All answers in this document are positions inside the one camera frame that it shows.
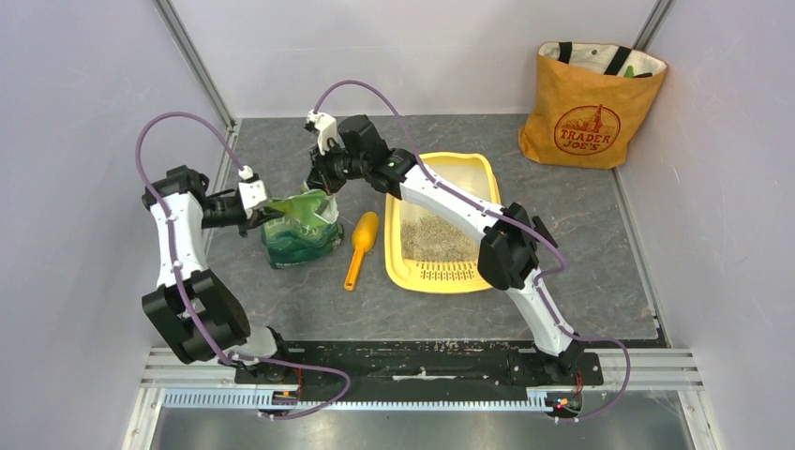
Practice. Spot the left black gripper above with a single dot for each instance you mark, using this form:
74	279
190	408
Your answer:
259	217

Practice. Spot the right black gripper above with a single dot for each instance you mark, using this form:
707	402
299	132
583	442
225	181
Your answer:
319	175

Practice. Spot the green litter bag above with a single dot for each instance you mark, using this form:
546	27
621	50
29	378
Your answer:
308	230

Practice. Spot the orange litter scoop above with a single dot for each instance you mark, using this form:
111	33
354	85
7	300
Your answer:
363	239

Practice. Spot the yellow litter box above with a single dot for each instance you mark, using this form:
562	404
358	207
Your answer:
473	173

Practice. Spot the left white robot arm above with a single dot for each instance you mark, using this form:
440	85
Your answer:
196	315

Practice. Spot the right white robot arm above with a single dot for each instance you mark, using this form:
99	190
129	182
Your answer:
508	238

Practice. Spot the grey litter pile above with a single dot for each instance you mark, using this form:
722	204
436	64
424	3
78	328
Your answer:
431	239

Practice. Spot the orange Trader Joe's bag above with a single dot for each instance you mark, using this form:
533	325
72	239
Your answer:
590	101

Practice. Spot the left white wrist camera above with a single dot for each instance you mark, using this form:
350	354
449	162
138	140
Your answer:
253	191

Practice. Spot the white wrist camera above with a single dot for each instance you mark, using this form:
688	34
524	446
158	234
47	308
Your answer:
325	127
253	191

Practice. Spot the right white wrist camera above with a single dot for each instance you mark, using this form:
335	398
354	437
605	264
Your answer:
325	127

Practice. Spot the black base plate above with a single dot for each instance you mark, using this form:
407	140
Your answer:
415	371

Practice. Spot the aluminium rail frame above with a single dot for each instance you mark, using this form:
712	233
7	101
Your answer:
166	383

